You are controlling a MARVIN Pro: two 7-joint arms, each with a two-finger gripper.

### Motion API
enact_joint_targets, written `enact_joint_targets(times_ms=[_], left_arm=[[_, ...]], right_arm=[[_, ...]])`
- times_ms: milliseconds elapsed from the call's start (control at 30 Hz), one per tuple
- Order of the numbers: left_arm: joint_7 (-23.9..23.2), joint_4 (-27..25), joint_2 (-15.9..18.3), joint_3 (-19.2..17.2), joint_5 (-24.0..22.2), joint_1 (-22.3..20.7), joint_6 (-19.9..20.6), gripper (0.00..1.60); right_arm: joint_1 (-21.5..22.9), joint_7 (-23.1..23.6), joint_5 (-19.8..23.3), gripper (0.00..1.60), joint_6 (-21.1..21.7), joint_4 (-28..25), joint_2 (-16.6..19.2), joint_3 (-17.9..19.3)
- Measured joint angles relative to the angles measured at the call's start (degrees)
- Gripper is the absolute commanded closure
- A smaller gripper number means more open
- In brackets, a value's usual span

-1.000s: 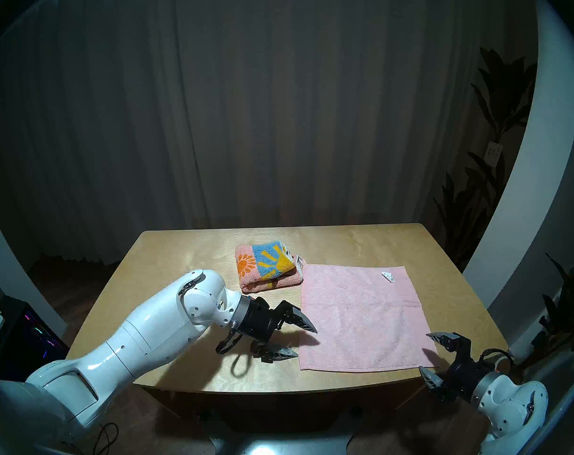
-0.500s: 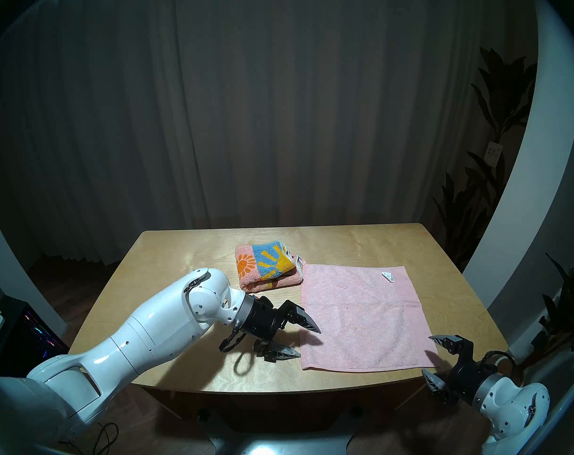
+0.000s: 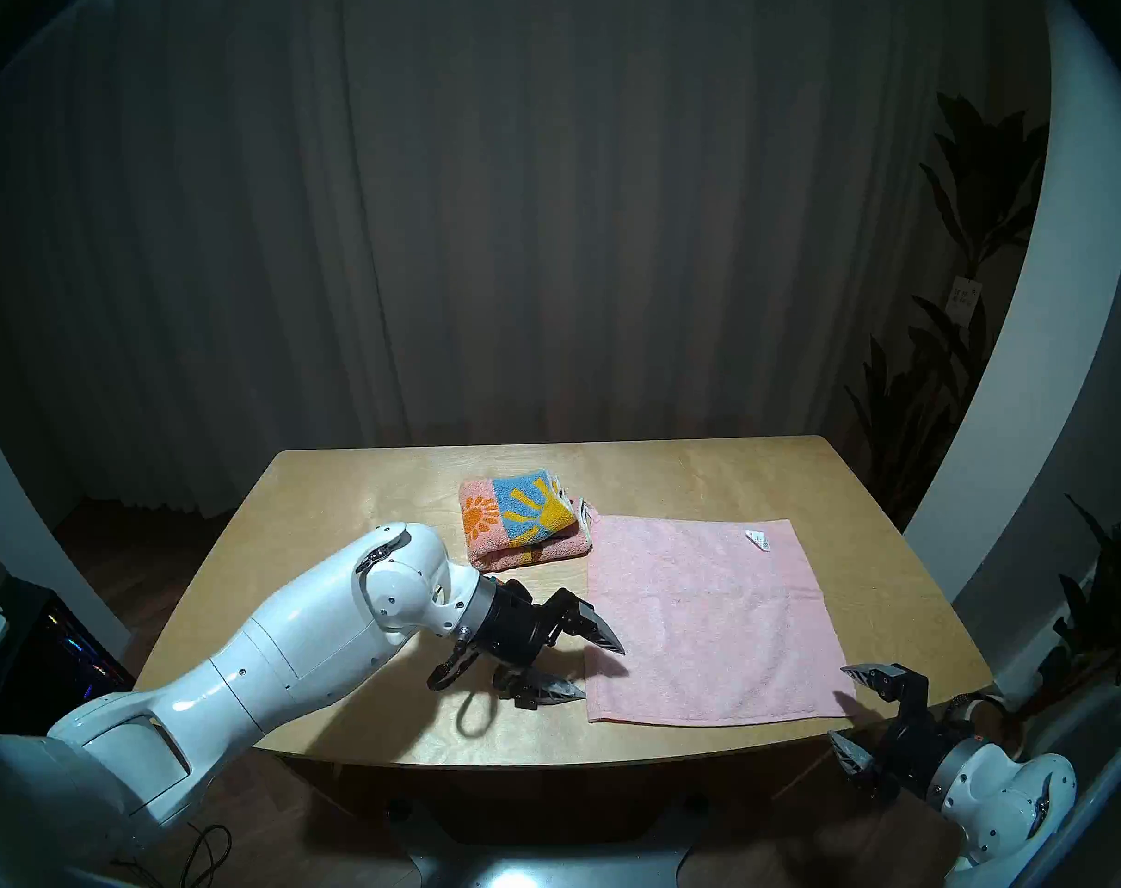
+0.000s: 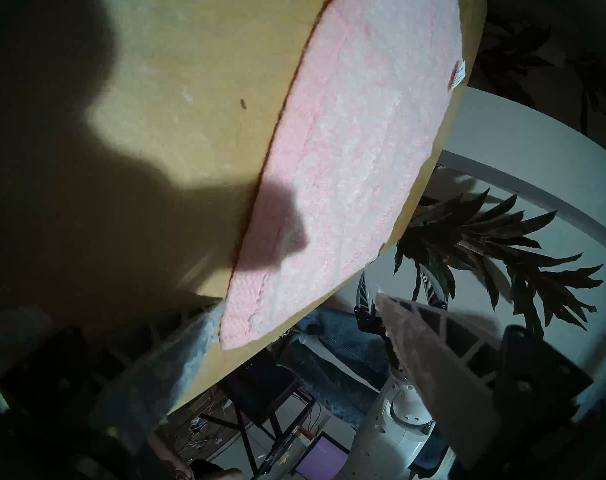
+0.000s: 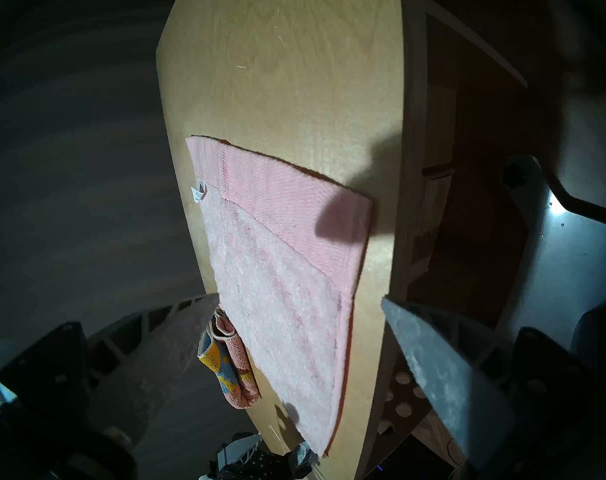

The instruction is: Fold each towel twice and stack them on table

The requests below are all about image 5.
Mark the grey pleated curtain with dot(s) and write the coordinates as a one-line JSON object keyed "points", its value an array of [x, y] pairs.
{"points": [[73, 159]]}

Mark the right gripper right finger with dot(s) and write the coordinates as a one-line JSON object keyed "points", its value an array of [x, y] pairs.
{"points": [[458, 384]]}

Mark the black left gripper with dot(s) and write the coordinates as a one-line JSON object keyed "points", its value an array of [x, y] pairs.
{"points": [[253, 466]]}

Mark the plain pink terry towel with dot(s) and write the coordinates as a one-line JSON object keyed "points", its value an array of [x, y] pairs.
{"points": [[283, 284]]}

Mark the black computer tower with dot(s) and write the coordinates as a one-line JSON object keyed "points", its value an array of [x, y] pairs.
{"points": [[423, 461]]}

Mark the sunflower print terry towel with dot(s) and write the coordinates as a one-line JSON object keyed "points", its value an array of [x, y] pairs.
{"points": [[233, 369]]}

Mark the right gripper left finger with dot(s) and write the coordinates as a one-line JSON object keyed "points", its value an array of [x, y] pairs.
{"points": [[133, 374]]}

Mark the wooden table underframe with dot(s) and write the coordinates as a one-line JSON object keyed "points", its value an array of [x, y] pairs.
{"points": [[408, 394]]}

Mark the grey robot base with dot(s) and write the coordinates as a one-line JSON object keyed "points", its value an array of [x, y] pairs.
{"points": [[573, 264]]}

